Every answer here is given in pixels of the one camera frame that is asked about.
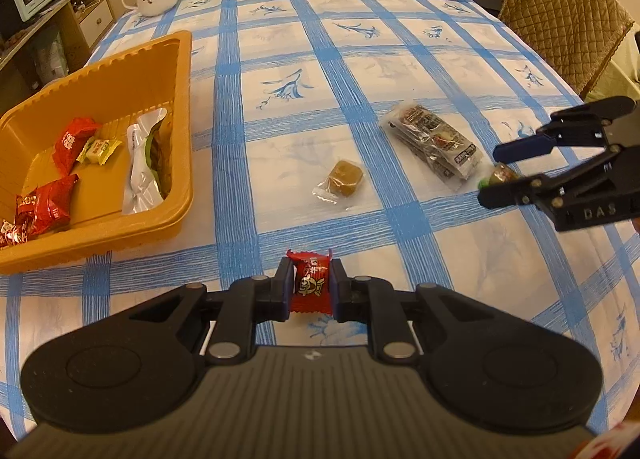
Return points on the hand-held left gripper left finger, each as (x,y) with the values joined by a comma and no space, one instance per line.
(286,284)

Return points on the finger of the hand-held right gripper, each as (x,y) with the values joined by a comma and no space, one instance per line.
(520,149)
(505,194)

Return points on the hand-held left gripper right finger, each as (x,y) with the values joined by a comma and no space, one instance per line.
(336,289)

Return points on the green ended candy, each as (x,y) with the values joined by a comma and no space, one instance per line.
(497,175)

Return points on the red candy with white figure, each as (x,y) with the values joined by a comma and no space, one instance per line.
(311,284)

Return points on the silver green snack packet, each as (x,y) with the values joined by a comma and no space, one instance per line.
(140,174)

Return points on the yellow green candy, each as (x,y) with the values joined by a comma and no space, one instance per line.
(100,150)

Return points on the red snack packet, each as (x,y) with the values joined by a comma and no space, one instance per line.
(72,141)

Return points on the orange plastic tray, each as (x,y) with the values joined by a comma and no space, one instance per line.
(100,89)

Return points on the dark printed snack packet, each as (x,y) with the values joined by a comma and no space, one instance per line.
(435,139)

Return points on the brown candy in clear wrapper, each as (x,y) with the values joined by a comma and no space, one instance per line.
(342,179)

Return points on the chair with quilted tan cover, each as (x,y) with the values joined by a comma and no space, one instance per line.
(565,14)

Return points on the blue checked tablecloth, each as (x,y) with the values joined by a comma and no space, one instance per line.
(350,64)

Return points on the red twisted-end candy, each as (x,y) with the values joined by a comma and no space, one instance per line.
(52,204)

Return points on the small red candy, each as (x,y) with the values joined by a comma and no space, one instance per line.
(9,235)

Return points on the white sack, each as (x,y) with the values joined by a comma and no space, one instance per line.
(50,59)

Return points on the wooden shelf unit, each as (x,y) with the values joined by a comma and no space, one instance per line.
(92,14)

